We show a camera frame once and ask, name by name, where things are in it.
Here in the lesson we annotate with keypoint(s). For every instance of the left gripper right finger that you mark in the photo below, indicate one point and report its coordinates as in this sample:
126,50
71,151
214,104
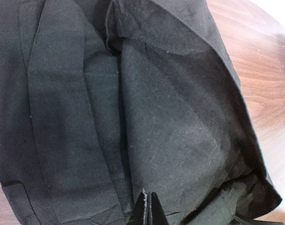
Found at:
156,214

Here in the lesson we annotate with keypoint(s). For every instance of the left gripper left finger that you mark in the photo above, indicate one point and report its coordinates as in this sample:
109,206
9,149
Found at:
140,213

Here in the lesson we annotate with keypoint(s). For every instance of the black long sleeve shirt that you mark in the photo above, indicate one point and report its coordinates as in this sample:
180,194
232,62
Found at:
101,100

